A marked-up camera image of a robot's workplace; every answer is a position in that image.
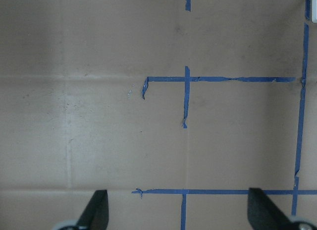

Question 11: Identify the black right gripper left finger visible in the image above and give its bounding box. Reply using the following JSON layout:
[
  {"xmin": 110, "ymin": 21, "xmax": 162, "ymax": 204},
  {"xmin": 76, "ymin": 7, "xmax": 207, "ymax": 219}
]
[{"xmin": 75, "ymin": 189, "xmax": 109, "ymax": 230}]

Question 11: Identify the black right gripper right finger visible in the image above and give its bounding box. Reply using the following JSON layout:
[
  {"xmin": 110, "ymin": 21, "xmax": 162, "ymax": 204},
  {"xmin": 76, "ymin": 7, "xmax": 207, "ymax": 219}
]
[{"xmin": 248, "ymin": 187, "xmax": 317, "ymax": 230}]

